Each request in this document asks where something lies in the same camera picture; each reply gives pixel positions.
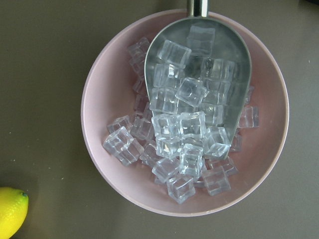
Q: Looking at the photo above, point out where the metal ice scoop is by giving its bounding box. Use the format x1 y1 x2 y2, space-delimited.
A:
144 0 252 158

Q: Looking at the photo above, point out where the yellow lemon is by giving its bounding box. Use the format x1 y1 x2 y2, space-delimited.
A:
0 187 29 239

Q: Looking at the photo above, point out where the clear ice cubes pile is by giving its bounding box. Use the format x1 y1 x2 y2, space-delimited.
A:
103 19 251 204

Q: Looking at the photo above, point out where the pink bowl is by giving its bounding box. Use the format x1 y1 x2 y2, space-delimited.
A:
81 9 289 217

